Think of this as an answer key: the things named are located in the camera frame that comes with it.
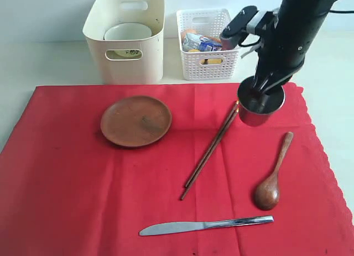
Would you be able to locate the pale green ceramic bowl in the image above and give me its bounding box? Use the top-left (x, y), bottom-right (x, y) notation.
top-left (103, 23), bottom-right (152, 59)

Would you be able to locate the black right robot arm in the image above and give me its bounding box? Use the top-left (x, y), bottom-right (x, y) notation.
top-left (252, 0), bottom-right (338, 95)

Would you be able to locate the blue white milk carton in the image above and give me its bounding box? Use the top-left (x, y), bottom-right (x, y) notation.
top-left (182, 33), bottom-right (222, 52)

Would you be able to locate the wooden chopstick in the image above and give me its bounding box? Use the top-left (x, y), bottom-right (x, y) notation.
top-left (185, 101), bottom-right (238, 188)
top-left (180, 108), bottom-right (240, 201)

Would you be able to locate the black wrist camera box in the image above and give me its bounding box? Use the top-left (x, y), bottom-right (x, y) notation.
top-left (219, 6), bottom-right (258, 50)

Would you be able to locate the brown wooden plate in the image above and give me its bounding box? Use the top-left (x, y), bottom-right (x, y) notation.
top-left (100, 95), bottom-right (172, 148)

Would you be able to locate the silver table knife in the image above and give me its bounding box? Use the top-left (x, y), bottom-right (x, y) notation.
top-left (139, 216), bottom-right (274, 236)

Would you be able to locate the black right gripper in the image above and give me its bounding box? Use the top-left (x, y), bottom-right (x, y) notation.
top-left (253, 43), bottom-right (304, 95)

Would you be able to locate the stainless steel cup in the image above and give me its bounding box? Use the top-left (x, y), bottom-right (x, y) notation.
top-left (237, 76), bottom-right (285, 127)

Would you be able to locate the cream plastic bin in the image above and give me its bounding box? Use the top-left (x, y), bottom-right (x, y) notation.
top-left (82, 0), bottom-right (165, 85)

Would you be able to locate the wooden spoon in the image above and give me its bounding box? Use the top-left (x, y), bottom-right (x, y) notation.
top-left (253, 132), bottom-right (294, 211)

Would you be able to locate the white perforated plastic basket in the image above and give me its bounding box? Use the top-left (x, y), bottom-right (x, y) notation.
top-left (176, 8), bottom-right (240, 81)

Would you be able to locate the red table cloth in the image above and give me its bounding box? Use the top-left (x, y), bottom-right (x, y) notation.
top-left (1, 83), bottom-right (353, 255)

